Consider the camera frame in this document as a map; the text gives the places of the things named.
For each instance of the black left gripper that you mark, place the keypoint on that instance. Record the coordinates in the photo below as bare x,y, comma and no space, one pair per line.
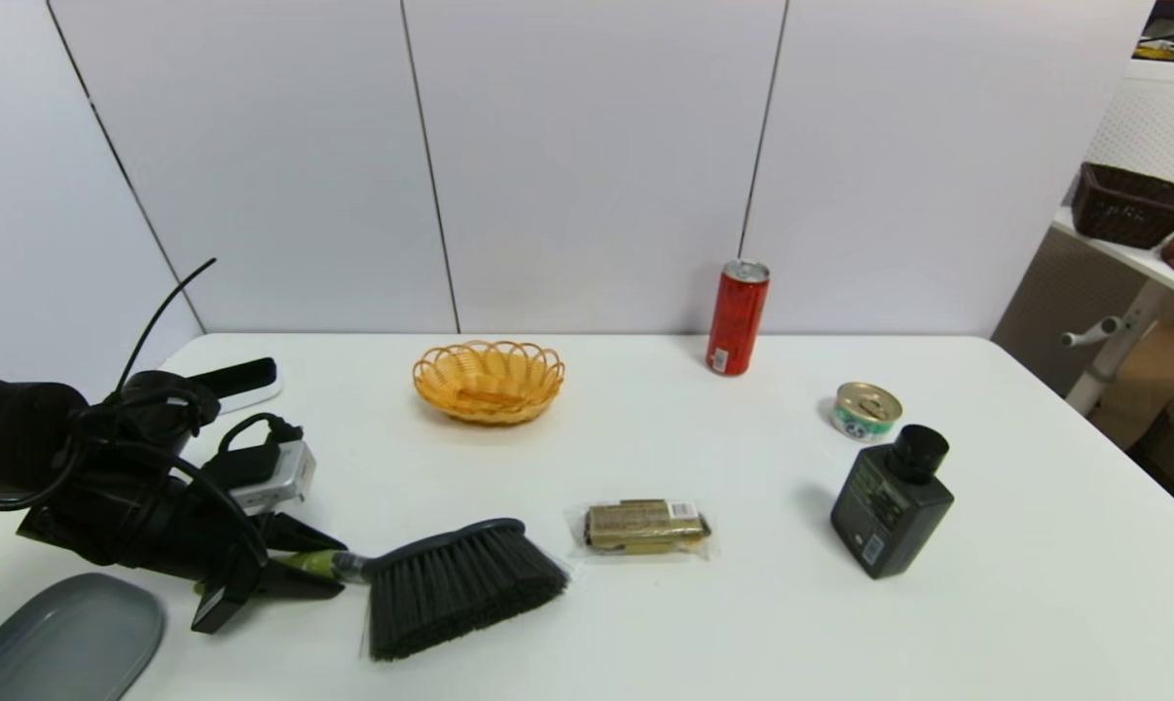
149,531

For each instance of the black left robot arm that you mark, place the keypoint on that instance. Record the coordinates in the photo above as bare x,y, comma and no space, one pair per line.
18,433

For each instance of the black white board eraser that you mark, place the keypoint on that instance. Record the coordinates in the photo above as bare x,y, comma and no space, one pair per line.
248,376

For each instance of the grey plastic tray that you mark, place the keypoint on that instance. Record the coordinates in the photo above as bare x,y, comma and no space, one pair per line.
61,643

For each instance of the orange woven plastic basket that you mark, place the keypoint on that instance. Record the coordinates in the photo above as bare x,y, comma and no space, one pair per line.
490,385

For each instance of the clear wrapped snack packet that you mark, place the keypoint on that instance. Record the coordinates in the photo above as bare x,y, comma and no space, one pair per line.
643,526

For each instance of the red drink can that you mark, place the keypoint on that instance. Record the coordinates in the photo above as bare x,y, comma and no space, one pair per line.
737,316

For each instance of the small pull-tab tin can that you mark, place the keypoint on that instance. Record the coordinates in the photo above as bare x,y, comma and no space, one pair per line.
866,409

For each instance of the black square bottle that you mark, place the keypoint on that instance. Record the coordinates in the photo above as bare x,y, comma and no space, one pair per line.
887,516

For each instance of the white side table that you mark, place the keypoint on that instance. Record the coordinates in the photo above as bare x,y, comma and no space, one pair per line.
1122,321

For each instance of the cardboard box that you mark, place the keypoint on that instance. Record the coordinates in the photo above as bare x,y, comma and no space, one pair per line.
1156,380

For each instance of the dark brown wicker basket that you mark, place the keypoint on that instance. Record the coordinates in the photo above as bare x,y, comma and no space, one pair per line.
1127,209

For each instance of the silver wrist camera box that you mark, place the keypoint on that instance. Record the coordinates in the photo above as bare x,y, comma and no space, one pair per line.
277,477

